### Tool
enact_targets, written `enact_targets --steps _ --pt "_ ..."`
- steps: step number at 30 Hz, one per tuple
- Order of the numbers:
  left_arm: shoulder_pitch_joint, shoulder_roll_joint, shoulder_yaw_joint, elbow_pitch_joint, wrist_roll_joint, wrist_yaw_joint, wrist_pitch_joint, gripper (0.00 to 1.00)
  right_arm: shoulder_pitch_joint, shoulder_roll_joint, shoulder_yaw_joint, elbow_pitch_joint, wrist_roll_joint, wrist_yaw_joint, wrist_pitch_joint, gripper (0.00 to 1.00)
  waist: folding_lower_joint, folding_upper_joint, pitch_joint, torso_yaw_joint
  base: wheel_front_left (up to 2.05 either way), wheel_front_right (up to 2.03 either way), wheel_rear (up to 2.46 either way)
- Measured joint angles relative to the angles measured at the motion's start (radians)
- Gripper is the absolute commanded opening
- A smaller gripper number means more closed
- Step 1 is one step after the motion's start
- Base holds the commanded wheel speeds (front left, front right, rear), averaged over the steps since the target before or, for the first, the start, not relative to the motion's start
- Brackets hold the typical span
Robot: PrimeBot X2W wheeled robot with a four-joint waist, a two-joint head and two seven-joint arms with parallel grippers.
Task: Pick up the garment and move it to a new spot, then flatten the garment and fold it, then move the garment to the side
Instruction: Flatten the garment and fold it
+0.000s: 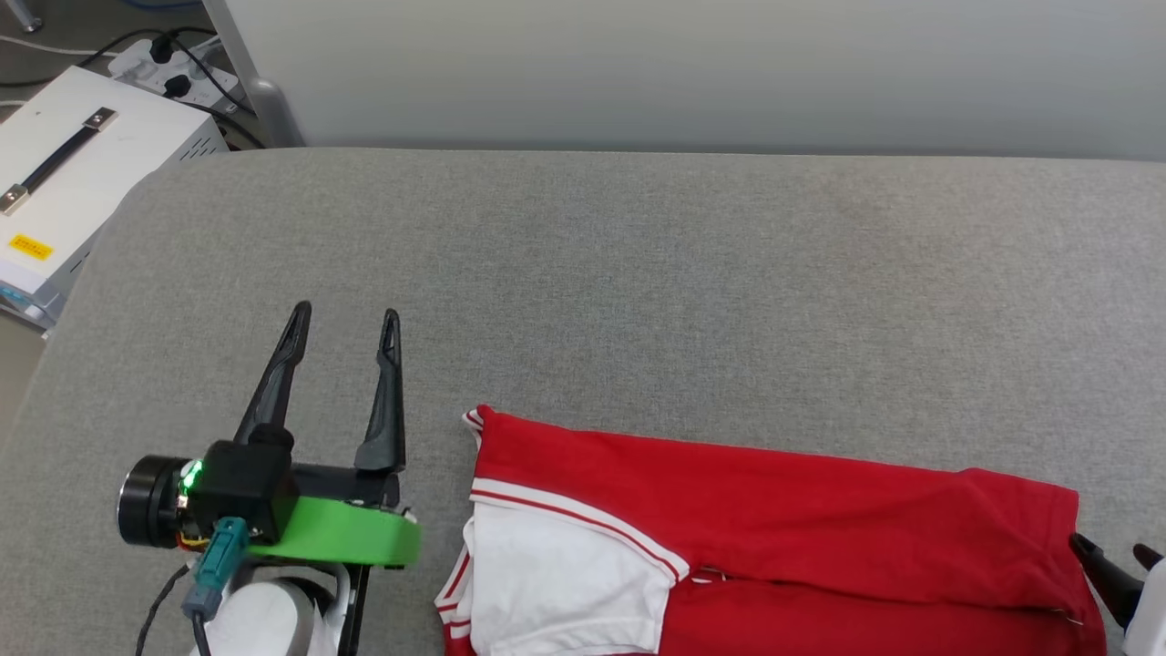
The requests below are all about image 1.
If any white metal equipment box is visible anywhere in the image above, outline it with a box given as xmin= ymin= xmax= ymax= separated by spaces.
xmin=0 ymin=66 xmax=229 ymax=333

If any black box carry handle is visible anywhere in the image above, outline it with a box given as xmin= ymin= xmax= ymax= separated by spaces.
xmin=0 ymin=108 xmax=119 ymax=217

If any left teal-plug black cable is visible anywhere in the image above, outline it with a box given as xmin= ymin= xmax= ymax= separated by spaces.
xmin=137 ymin=518 xmax=249 ymax=656

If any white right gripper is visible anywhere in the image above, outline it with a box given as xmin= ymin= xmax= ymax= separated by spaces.
xmin=1068 ymin=533 xmax=1166 ymax=656

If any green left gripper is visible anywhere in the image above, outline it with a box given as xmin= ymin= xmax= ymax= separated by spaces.
xmin=117 ymin=302 xmax=422 ymax=570

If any grey metal partition post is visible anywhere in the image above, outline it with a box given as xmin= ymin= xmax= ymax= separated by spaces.
xmin=202 ymin=0 xmax=306 ymax=149

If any grey fabric padded surface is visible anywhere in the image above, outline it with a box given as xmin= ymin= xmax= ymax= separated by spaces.
xmin=0 ymin=148 xmax=1166 ymax=656

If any black power cable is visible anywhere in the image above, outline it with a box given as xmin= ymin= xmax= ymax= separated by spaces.
xmin=77 ymin=27 xmax=220 ymax=69
xmin=164 ymin=41 xmax=265 ymax=149

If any white cable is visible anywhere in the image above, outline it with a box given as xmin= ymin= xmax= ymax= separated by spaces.
xmin=0 ymin=35 xmax=119 ymax=57

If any white power strip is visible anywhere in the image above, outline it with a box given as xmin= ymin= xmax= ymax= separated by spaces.
xmin=109 ymin=36 xmax=240 ymax=115

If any red and white jersey shirt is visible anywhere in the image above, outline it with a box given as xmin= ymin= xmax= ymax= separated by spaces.
xmin=435 ymin=405 xmax=1108 ymax=656

